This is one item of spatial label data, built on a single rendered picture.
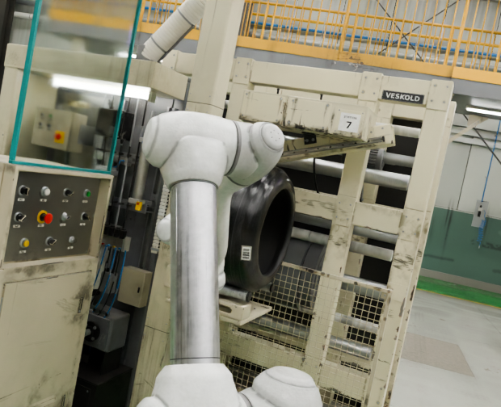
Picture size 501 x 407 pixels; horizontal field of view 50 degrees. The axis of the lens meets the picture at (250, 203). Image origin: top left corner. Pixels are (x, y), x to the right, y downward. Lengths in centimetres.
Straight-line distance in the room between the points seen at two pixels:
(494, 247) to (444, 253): 93
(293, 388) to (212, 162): 49
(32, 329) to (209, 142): 135
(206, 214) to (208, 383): 34
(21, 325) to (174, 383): 126
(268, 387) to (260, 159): 49
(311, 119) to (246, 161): 128
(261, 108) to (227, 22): 42
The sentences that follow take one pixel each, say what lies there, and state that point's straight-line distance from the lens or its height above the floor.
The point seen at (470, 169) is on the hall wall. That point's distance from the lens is 1137.
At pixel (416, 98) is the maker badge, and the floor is 190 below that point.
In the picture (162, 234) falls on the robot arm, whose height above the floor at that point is 116.
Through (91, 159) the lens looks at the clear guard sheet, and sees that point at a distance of 233.
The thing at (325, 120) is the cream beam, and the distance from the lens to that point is 245.
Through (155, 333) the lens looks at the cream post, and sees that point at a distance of 252.
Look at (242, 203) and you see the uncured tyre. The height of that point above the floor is 128.
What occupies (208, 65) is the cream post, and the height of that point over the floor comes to 182.
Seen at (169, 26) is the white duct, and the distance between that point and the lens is 291.
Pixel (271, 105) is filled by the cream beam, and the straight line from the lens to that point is 254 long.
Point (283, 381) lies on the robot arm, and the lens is 112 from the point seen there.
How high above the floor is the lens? 141
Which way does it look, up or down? 4 degrees down
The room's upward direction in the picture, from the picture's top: 11 degrees clockwise
